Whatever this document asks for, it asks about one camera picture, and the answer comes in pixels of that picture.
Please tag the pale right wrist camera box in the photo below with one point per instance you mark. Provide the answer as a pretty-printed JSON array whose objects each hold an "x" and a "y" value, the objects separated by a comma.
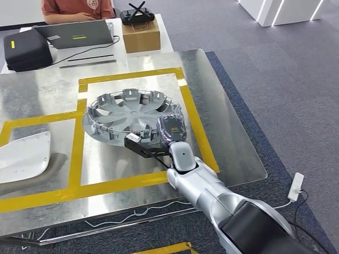
[{"x": 134, "y": 137}]

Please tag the grey laptop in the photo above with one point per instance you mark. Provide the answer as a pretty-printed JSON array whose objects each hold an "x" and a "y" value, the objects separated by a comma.
[{"x": 79, "y": 35}]

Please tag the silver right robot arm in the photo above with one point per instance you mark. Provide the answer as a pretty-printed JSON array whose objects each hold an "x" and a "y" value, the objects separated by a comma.
[{"x": 206, "y": 186}]

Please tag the brown cardboard box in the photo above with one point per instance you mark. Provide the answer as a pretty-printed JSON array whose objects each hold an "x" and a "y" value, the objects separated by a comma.
[{"x": 141, "y": 38}]

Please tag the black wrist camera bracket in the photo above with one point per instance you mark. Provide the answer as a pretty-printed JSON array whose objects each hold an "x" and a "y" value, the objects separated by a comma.
[{"x": 143, "y": 150}]

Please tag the white car body panel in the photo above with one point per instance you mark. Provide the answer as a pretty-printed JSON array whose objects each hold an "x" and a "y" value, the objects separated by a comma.
[{"x": 23, "y": 157}]

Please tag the white power strip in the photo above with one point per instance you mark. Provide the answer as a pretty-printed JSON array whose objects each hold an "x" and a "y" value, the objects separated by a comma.
[{"x": 296, "y": 187}]

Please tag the grey flat bar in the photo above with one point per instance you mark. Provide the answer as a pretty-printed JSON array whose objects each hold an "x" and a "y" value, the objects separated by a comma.
[{"x": 87, "y": 62}]

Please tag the black hard carry case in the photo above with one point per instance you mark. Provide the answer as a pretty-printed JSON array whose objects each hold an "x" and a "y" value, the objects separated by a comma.
[{"x": 26, "y": 49}]

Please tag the white office desk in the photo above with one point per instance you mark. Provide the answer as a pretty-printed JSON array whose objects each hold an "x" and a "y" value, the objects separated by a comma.
[{"x": 164, "y": 35}]

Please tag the grey plastic wheel hubcap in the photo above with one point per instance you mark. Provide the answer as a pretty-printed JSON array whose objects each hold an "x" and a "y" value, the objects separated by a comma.
[{"x": 127, "y": 115}]

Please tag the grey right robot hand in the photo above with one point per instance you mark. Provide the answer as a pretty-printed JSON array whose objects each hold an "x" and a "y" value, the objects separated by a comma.
[{"x": 172, "y": 128}]

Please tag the white lit display plinth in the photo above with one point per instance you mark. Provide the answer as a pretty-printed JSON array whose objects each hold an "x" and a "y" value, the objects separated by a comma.
[{"x": 291, "y": 10}]

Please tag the person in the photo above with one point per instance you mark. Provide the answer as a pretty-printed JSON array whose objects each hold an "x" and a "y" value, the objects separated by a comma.
[{"x": 76, "y": 8}]

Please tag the black remote controller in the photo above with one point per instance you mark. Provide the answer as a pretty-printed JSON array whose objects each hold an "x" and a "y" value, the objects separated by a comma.
[{"x": 136, "y": 15}]

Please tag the stainless steel workbench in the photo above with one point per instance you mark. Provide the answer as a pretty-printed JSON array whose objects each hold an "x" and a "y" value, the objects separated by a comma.
[{"x": 225, "y": 122}]

